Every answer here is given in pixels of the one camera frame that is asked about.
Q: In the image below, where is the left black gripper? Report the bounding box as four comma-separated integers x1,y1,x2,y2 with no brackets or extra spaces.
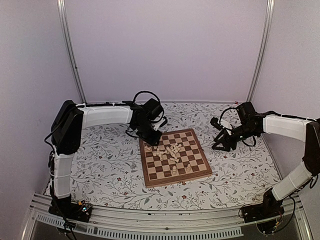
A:
134,120,163,147

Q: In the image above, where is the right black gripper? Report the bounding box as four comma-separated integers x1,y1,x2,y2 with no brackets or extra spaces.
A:
212,123,258,152

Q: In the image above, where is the wooden chess board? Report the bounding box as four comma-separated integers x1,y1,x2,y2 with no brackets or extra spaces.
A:
139,128,213,188

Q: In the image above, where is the white pawn placed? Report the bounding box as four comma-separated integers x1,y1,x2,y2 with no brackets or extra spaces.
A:
185,164,192,173
171,166,178,176

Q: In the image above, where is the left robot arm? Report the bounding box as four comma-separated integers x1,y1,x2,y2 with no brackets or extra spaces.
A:
48,98,168,217

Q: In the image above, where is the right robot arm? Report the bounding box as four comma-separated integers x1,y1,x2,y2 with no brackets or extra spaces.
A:
210,102,320,218

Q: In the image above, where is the floral patterned table mat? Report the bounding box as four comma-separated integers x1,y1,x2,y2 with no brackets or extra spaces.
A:
48,101,285,210

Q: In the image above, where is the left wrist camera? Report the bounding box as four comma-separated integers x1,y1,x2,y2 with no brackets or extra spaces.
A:
153,116,168,131

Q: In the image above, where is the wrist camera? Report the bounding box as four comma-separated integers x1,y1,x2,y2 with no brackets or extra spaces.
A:
153,116,168,131
210,117,233,130

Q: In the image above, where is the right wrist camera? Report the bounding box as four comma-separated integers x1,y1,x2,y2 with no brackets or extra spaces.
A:
210,117,233,130

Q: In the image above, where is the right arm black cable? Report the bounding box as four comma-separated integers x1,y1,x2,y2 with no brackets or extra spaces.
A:
218,107,240,126

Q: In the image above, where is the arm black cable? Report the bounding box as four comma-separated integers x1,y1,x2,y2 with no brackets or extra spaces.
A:
132,90,162,111
218,107,240,126

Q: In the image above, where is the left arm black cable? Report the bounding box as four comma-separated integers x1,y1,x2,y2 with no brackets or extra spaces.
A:
132,90,162,111

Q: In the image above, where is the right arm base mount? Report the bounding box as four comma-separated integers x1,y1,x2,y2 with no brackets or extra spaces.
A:
240,197,285,223

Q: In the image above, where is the front aluminium rail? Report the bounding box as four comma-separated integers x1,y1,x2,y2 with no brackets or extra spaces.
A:
21,193,315,240

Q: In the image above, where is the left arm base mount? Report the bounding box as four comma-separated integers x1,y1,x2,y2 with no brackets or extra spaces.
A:
48,197,93,223

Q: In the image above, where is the right aluminium frame post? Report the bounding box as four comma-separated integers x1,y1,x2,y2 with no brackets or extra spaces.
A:
246,0,275,102

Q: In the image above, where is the aluminium frame post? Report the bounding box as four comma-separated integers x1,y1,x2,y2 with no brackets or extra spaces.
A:
56,0,88,103
246,0,275,102

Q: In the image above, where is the left aluminium frame post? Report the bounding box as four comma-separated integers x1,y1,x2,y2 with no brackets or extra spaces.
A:
56,0,88,103

